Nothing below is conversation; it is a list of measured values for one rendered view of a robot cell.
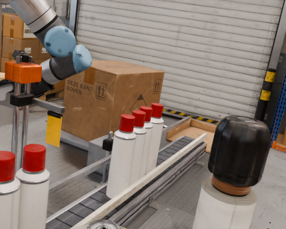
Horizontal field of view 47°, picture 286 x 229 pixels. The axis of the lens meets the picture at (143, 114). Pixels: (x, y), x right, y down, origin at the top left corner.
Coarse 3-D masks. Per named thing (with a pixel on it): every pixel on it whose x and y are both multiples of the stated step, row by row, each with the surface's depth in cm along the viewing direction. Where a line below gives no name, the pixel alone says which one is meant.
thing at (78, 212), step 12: (180, 144) 123; (168, 156) 110; (168, 168) 101; (156, 180) 94; (96, 192) 80; (84, 204) 74; (96, 204) 75; (120, 204) 77; (60, 216) 69; (72, 216) 69; (84, 216) 70; (108, 216) 72; (48, 228) 65; (60, 228) 65
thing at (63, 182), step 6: (180, 120) 125; (186, 120) 128; (168, 126) 115; (174, 126) 118; (162, 132) 108; (108, 156) 82; (96, 162) 78; (102, 162) 78; (108, 162) 81; (84, 168) 74; (90, 168) 74; (96, 168) 76; (72, 174) 70; (78, 174) 70; (84, 174) 73; (60, 180) 67; (66, 180) 67; (72, 180) 69; (54, 186) 64; (60, 186) 66
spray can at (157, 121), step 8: (152, 104) 90; (160, 104) 91; (152, 112) 90; (160, 112) 90; (152, 120) 89; (160, 120) 90; (160, 128) 90; (152, 136) 90; (160, 136) 92; (152, 144) 91; (152, 152) 92; (152, 160) 92; (152, 168) 93
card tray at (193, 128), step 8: (192, 120) 166; (176, 128) 149; (184, 128) 160; (192, 128) 163; (200, 128) 165; (208, 128) 163; (168, 136) 143; (176, 136) 147; (192, 136) 151; (208, 136) 154; (208, 144) 143; (208, 152) 134
